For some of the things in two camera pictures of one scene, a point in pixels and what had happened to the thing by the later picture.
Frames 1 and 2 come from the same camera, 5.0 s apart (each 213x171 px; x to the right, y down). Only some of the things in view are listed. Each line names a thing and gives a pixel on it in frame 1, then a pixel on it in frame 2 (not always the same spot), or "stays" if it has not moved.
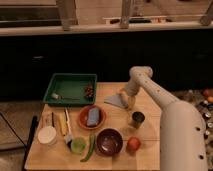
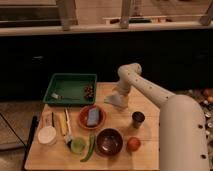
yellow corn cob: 63,123 stays
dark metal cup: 137,118 stays
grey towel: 117,100 stays
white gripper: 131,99 to 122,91
